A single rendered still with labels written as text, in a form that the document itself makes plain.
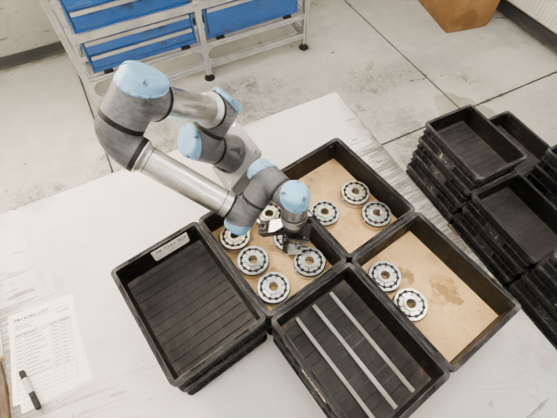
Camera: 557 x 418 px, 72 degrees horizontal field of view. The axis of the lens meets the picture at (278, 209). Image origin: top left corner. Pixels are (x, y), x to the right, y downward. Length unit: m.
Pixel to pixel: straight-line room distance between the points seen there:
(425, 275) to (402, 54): 2.46
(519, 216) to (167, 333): 1.70
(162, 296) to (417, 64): 2.76
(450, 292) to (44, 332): 1.33
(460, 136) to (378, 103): 0.95
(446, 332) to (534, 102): 2.46
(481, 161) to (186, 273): 1.54
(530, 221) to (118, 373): 1.90
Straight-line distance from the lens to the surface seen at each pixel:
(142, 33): 2.87
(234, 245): 1.28
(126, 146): 1.01
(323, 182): 1.45
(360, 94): 3.07
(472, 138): 2.27
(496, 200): 2.22
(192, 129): 1.35
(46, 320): 1.56
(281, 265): 1.28
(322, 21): 3.78
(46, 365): 1.51
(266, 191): 1.02
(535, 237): 2.19
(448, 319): 1.32
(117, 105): 0.99
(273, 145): 1.73
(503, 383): 1.48
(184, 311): 1.26
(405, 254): 1.36
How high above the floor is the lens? 2.00
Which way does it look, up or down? 58 degrees down
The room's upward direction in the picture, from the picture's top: 1 degrees counter-clockwise
